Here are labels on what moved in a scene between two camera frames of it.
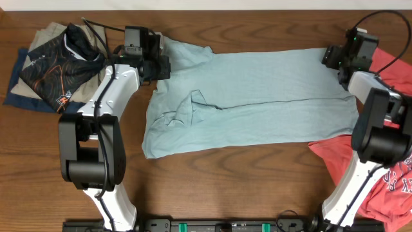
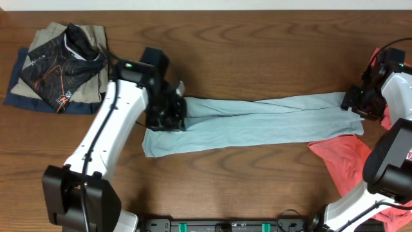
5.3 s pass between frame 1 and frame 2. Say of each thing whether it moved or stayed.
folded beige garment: stayed
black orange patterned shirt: stayed
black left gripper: moved
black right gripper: moved
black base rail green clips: stayed
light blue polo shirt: moved
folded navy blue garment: stayed
